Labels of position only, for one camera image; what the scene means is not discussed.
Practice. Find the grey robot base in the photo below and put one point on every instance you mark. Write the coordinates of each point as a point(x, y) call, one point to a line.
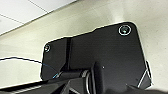
point(110, 53)

